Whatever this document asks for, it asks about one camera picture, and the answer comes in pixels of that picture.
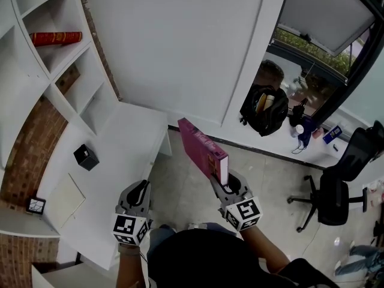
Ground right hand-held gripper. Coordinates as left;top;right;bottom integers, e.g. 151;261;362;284
209;170;263;232

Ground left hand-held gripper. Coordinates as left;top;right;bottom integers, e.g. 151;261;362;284
112;180;153;247

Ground pink book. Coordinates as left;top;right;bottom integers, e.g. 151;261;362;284
177;117;229;185

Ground white bookshelf cabinet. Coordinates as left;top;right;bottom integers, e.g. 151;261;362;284
0;0;121;238

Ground red book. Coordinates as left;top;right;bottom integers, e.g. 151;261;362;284
29;31;83;47

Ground person's left forearm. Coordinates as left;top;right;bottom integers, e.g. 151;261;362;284
115;252;148;288

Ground person's right forearm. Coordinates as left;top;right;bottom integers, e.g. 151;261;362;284
239;228;290;274

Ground white desk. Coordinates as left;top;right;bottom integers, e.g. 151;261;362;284
35;102;172;271

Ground person's blue jeans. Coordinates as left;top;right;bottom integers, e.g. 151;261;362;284
148;224;178;253

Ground black square pen holder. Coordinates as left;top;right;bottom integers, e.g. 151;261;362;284
73;144;100;172

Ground open cream notebook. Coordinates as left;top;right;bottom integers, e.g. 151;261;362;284
47;172;86;229

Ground person's black shirt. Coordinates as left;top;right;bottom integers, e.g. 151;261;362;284
146;229;340;288

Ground black backpack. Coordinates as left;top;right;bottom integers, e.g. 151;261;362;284
239;84;289;137

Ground dark blue folded umbrella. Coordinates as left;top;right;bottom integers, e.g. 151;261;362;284
299;117;316;147

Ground black office chair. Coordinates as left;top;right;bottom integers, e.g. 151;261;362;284
287;120;384;233

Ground blue box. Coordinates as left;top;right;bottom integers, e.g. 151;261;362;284
323;125;343;145

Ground black framed window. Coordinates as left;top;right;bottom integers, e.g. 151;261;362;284
266;0;384;125

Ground white roller blind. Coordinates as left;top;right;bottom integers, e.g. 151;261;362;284
277;0;376;56

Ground black picture frame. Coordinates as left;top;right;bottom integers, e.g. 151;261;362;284
25;197;47;215

